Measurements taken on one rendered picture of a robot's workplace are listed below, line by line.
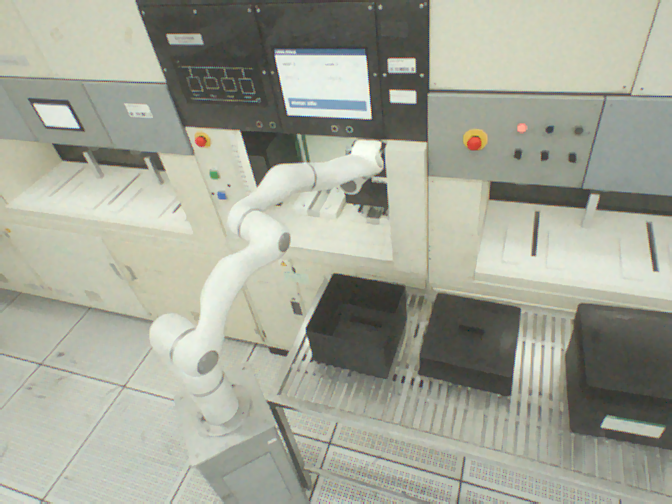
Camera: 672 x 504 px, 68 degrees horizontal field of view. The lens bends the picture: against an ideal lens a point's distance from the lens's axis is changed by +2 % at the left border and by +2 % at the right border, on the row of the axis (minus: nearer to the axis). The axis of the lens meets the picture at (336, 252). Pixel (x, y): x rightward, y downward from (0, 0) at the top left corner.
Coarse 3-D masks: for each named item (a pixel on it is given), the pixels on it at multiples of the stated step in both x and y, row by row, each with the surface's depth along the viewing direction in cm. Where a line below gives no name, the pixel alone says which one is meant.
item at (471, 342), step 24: (432, 312) 169; (456, 312) 168; (480, 312) 166; (504, 312) 165; (432, 336) 162; (456, 336) 161; (480, 336) 160; (504, 336) 158; (432, 360) 156; (456, 360) 154; (480, 360) 153; (504, 360) 152; (480, 384) 156; (504, 384) 151
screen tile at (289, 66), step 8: (288, 64) 146; (296, 64) 145; (304, 64) 144; (288, 72) 147; (296, 72) 146; (304, 72) 146; (312, 72) 145; (312, 80) 147; (320, 80) 146; (288, 88) 151; (296, 88) 150; (304, 88) 149; (312, 88) 148; (320, 88) 147
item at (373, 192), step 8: (352, 144) 201; (384, 152) 190; (376, 176) 188; (384, 176) 187; (368, 184) 192; (376, 184) 190; (384, 184) 189; (360, 192) 196; (368, 192) 194; (376, 192) 193; (384, 192) 192; (352, 200) 200; (360, 200) 198; (368, 200) 197; (376, 200) 196; (384, 200) 194; (360, 208) 203; (384, 208) 201
